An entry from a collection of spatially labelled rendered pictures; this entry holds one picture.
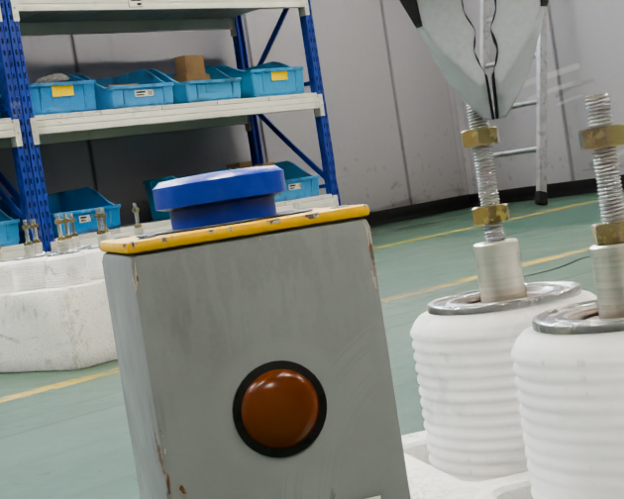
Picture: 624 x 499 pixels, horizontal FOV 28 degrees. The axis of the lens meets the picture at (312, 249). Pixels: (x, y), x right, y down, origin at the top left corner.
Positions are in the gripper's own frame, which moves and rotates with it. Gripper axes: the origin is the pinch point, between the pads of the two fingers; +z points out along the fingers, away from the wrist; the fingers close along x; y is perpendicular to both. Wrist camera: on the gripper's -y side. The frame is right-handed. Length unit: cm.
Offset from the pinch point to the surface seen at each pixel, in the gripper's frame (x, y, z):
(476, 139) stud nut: 1.0, 0.6, 2.1
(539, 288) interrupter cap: -1.0, 3.0, 9.9
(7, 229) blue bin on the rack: 197, 443, 3
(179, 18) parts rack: 142, 594, -94
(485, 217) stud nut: 1.1, 0.7, 5.9
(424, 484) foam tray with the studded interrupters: 5.6, -4.4, 17.2
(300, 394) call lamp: 7.0, -26.4, 8.7
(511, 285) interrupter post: 0.4, 0.5, 9.3
